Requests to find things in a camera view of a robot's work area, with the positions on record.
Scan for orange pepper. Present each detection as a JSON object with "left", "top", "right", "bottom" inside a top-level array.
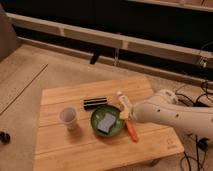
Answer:
[{"left": 125, "top": 120, "right": 139, "bottom": 142}]

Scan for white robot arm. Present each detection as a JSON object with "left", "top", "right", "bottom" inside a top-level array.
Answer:
[{"left": 117, "top": 89, "right": 213, "bottom": 141}]

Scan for white bottle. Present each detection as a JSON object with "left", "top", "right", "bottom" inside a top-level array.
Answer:
[{"left": 117, "top": 91, "right": 132, "bottom": 110}]

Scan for green bowl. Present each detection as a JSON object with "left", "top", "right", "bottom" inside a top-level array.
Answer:
[{"left": 90, "top": 105, "right": 125, "bottom": 137}]

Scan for blue grey sponge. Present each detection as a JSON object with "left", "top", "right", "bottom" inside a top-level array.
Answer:
[{"left": 97, "top": 113, "right": 116, "bottom": 133}]

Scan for wooden table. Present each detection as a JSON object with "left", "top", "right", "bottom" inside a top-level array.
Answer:
[{"left": 33, "top": 76, "right": 184, "bottom": 171}]

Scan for black striped block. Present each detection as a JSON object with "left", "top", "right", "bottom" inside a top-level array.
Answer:
[{"left": 83, "top": 97, "right": 108, "bottom": 110}]

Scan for black object on floor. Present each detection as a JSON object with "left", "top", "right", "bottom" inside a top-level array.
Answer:
[{"left": 0, "top": 131, "right": 10, "bottom": 144}]

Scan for black clip on rail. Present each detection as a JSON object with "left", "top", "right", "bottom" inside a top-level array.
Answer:
[{"left": 89, "top": 51, "right": 100, "bottom": 65}]

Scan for black cables on floor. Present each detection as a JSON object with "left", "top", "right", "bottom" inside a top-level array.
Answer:
[{"left": 174, "top": 79, "right": 213, "bottom": 171}]

